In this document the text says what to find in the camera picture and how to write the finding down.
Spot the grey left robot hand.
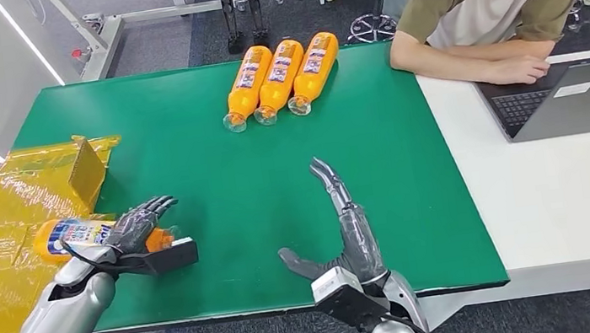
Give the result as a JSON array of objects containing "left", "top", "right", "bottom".
[{"left": 99, "top": 193, "right": 185, "bottom": 262}]

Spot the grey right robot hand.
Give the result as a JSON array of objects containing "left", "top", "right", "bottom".
[{"left": 265, "top": 149, "right": 393, "bottom": 297}]

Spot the orange bottle with blue label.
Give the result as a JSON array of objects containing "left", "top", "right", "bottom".
[{"left": 29, "top": 204, "right": 179, "bottom": 270}]

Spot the orange juice bottle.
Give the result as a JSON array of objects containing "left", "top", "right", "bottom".
[
  {"left": 214, "top": 43, "right": 282, "bottom": 135},
  {"left": 278, "top": 30, "right": 348, "bottom": 119},
  {"left": 244, "top": 36, "right": 313, "bottom": 128}
]

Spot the green table mat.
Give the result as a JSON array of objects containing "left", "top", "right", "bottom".
[{"left": 5, "top": 30, "right": 512, "bottom": 333}]

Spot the yellow wrapped cardboard box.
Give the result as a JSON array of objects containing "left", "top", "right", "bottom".
[{"left": 0, "top": 129, "right": 146, "bottom": 333}]

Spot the black stand leg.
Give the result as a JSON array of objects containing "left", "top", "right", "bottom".
[
  {"left": 205, "top": 0, "right": 248, "bottom": 58},
  {"left": 242, "top": 0, "right": 271, "bottom": 43}
]

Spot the grey laptop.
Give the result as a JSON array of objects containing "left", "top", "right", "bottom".
[{"left": 473, "top": 57, "right": 590, "bottom": 148}]

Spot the person at the desk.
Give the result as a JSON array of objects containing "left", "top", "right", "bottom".
[{"left": 382, "top": 0, "right": 590, "bottom": 102}]

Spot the chrome stool base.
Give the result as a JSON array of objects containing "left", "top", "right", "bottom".
[{"left": 560, "top": 0, "right": 590, "bottom": 35}]

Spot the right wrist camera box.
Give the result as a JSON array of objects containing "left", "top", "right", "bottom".
[{"left": 308, "top": 260, "right": 392, "bottom": 333}]

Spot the white metal table frame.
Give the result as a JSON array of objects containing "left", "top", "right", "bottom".
[{"left": 24, "top": 0, "right": 317, "bottom": 89}]

